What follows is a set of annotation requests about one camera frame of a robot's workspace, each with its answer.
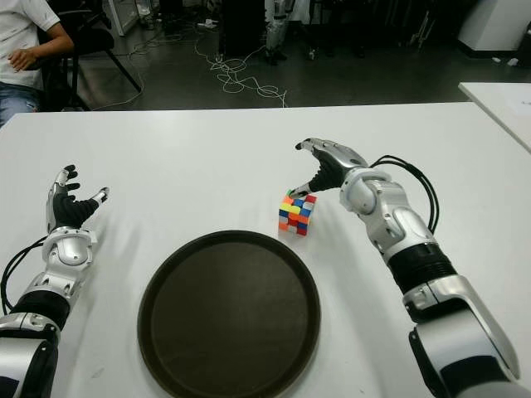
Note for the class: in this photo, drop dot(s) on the white panel box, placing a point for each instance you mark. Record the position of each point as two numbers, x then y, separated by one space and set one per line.
120 16

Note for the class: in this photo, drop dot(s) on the person in white shirt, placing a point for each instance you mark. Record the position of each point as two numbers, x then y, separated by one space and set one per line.
20 25

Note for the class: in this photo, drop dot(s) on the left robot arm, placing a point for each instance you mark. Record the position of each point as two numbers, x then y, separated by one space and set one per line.
66 248

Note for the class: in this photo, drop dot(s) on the dark brown round plate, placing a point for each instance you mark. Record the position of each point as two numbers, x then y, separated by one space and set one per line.
228 315

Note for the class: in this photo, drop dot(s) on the black cabinet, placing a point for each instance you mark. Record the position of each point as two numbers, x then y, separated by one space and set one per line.
242 29

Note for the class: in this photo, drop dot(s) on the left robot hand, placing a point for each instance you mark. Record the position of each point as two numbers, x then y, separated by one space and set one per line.
66 209

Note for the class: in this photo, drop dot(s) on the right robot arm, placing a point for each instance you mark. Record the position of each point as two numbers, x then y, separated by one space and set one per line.
398 224

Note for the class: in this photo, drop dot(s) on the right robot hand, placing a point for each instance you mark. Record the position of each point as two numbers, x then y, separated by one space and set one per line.
332 166

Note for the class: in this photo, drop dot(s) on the white power strip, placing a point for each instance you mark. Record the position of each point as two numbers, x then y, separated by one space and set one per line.
207 24

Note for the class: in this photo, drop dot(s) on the multicoloured Rubik's cube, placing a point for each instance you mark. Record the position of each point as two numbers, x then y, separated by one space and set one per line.
296 215

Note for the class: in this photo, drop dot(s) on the white cabinet with dark base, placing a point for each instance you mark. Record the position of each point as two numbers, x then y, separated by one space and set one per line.
493 25

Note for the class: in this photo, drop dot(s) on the white side table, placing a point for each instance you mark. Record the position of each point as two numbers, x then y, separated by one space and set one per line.
506 108

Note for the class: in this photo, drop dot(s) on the black office chair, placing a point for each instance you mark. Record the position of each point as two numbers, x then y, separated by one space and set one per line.
91 41

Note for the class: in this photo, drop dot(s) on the metal folding stand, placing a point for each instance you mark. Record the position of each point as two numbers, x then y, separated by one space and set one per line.
423 27

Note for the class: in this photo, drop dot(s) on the silver humanoid robot legs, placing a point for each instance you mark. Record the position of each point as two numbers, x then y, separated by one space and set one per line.
276 33

